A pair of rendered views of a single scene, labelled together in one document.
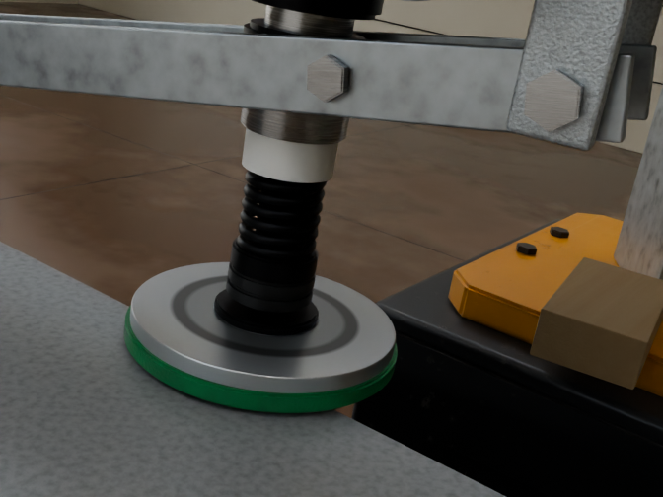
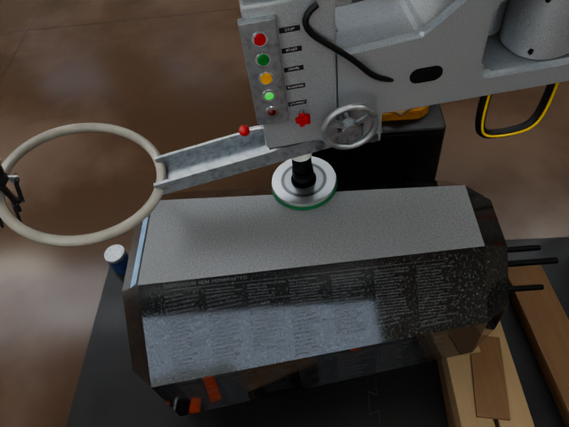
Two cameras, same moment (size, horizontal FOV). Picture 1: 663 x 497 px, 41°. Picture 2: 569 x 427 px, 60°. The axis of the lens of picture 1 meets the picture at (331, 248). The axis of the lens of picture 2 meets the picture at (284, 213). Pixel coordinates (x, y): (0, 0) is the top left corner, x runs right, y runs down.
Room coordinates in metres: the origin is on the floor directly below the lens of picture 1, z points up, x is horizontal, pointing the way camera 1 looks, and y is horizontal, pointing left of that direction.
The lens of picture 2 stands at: (-0.30, 0.53, 2.05)
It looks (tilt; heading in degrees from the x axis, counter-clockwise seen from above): 52 degrees down; 337
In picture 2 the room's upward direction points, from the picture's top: 10 degrees counter-clockwise
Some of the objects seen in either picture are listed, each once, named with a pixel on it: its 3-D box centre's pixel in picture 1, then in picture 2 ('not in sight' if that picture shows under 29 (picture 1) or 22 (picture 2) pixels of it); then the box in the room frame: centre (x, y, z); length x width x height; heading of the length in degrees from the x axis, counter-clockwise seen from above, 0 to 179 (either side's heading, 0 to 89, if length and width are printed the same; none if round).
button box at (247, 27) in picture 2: not in sight; (265, 74); (0.58, 0.15, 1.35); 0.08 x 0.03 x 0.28; 67
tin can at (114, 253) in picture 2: not in sight; (118, 259); (1.33, 0.77, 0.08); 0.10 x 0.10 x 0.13
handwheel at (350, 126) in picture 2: not in sight; (346, 118); (0.50, -0.02, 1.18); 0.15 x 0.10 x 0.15; 67
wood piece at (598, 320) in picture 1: (606, 317); not in sight; (0.85, -0.29, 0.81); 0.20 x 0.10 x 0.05; 156
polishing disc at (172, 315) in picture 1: (264, 319); (303, 180); (0.65, 0.04, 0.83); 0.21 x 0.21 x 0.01
